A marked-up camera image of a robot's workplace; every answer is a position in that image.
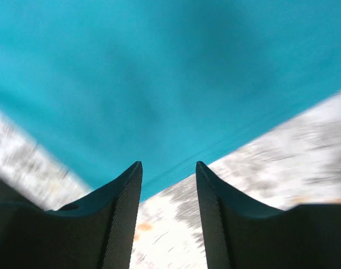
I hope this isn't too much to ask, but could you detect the teal t shirt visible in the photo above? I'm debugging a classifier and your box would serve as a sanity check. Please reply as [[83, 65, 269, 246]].
[[0, 1, 341, 199]]

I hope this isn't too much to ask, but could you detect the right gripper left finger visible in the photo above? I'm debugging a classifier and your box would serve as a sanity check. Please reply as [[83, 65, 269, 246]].
[[0, 161, 142, 268]]

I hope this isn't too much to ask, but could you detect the floral patterned table mat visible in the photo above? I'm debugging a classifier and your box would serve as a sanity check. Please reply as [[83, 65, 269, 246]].
[[0, 93, 341, 268]]

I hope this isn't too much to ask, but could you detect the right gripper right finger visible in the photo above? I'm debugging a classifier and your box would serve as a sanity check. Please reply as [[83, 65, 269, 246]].
[[196, 162, 341, 269]]

